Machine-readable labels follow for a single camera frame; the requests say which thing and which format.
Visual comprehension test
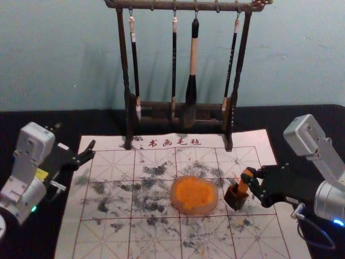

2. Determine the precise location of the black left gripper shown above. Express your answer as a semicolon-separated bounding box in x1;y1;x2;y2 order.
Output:
36;139;97;185

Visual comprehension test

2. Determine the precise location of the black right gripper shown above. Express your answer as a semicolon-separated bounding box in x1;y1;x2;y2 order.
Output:
240;163;323;209

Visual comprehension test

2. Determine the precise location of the brown seal stamp orange top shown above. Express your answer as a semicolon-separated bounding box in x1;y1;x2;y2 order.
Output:
224;168;251;212

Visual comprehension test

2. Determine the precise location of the round dish of orange paste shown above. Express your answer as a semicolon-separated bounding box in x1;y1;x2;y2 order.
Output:
170;175;219;216

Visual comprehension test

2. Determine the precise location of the black table cloth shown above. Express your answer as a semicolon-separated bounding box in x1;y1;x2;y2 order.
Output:
0;104;345;259

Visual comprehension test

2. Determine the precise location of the white felt mat red grid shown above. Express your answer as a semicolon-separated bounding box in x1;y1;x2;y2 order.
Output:
53;129;314;259

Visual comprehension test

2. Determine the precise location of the dark wooden brush rack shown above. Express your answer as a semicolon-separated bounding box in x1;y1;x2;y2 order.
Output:
103;0;274;152

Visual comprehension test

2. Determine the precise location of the thin black calligraphy brush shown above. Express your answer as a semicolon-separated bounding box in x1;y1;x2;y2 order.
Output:
170;16;179;121
128;16;142;121
221;18;240;112

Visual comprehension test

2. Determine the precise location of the thin dark left gripper cable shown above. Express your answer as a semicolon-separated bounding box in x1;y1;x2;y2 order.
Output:
44;180;67;202

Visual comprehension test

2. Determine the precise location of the thin dark gripper cable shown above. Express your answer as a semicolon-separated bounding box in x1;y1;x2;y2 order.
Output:
290;203;338;250
44;180;67;202

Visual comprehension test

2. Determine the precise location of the thin dark right gripper cable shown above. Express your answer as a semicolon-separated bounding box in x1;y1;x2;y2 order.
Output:
290;203;338;250

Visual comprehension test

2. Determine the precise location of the thick cream-handled calligraphy brush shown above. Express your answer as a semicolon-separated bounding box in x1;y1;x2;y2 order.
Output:
181;18;201;130

